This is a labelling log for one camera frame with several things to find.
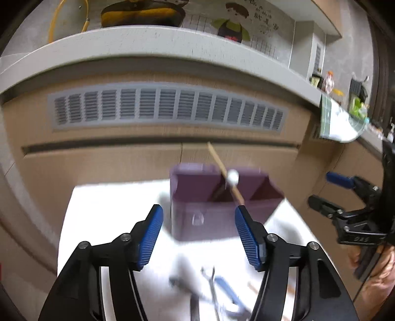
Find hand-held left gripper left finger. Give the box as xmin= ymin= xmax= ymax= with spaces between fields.
xmin=39 ymin=204 xmax=164 ymax=321

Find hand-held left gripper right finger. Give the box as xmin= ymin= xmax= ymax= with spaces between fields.
xmin=235 ymin=205 xmax=355 ymax=321

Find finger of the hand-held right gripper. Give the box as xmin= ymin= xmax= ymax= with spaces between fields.
xmin=308 ymin=195 xmax=351 ymax=221
xmin=326 ymin=172 xmax=382 ymax=202

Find purple utensil holder box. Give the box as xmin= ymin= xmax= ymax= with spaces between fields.
xmin=170 ymin=163 xmax=285 ymax=243

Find person's right hand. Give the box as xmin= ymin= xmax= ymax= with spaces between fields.
xmin=348 ymin=246 xmax=368 ymax=270

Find green checked cloth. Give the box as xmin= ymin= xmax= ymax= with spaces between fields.
xmin=319 ymin=93 xmax=367 ymax=143

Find metal tongs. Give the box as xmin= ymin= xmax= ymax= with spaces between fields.
xmin=200 ymin=266 xmax=222 ymax=321

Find black basket with green items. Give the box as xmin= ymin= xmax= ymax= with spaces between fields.
xmin=348 ymin=77 xmax=371 ymax=117

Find wooden chopstick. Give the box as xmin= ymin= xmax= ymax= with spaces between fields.
xmin=207 ymin=141 xmax=245 ymax=206

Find wooden kitchen cabinet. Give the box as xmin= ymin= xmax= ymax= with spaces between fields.
xmin=0 ymin=59 xmax=395 ymax=278

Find orange-capped bottle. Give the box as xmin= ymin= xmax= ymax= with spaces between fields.
xmin=322 ymin=71 xmax=336 ymax=93

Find grey vent grille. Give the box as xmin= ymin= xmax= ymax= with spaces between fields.
xmin=48 ymin=82 xmax=289 ymax=134

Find grey stone countertop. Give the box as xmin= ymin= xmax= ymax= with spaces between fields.
xmin=0 ymin=25 xmax=385 ymax=107

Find black and yellow wok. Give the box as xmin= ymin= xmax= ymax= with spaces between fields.
xmin=101 ymin=0 xmax=189 ymax=28

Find blue-handled utensil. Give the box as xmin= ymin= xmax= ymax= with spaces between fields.
xmin=214 ymin=276 xmax=251 ymax=313

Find cartoon couple wall sticker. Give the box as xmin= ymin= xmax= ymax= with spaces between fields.
xmin=185 ymin=0 xmax=294 ymax=59

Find yellow gas hose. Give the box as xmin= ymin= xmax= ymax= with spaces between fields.
xmin=49 ymin=0 xmax=91 ymax=44

